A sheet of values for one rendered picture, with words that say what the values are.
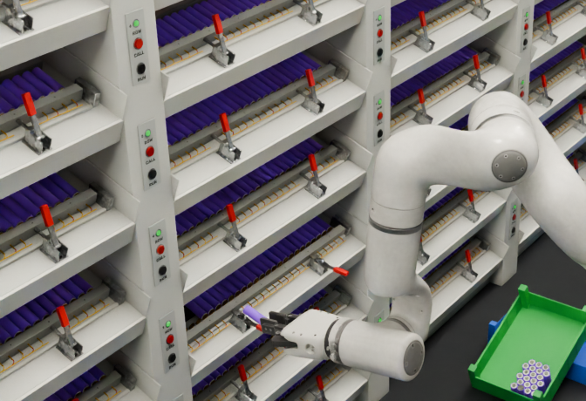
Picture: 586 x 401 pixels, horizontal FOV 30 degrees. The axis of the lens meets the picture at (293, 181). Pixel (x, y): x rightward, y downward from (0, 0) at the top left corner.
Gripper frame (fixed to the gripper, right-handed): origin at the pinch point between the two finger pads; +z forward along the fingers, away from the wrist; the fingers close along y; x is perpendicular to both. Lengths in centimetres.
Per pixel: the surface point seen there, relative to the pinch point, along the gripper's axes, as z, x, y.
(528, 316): 2, -50, 97
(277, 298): 16.5, -7.5, 18.9
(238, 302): 18.1, -3.8, 8.9
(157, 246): 8.4, 22.6, -16.6
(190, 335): 18.2, -3.7, -5.4
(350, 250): 15.7, -7.9, 44.6
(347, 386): 23, -46, 43
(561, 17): 18, 14, 161
